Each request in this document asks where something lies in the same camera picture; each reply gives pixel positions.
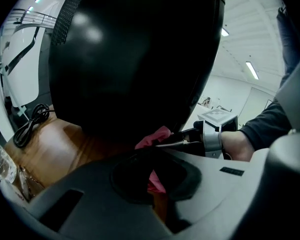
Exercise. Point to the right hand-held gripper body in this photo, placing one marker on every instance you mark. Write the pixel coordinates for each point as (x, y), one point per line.
(211, 139)

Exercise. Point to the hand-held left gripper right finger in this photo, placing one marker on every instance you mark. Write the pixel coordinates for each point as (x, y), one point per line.
(215, 184)

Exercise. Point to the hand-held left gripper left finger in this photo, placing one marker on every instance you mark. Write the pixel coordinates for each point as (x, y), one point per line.
(90, 209)

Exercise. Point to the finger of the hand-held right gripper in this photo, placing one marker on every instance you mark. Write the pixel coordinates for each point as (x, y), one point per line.
(190, 147)
(190, 134)

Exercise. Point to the pink cleaning cloth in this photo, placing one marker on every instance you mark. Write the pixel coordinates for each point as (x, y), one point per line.
(155, 137)

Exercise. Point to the black box appliance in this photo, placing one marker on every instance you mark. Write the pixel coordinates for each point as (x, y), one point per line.
(130, 59)

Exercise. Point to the person's right forearm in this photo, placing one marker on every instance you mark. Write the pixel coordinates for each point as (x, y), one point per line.
(262, 126)

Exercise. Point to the low wooden table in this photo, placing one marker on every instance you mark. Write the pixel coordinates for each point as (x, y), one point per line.
(60, 146)

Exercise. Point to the ceiling strip light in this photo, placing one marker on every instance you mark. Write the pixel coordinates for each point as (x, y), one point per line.
(225, 32)
(252, 70)

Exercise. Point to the clear plastic water bottle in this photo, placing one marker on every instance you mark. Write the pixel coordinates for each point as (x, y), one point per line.
(1, 159)

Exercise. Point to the person's black-clad torso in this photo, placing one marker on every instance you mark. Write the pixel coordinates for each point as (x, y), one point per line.
(288, 46)

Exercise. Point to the black balcony railing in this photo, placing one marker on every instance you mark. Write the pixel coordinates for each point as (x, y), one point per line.
(35, 19)

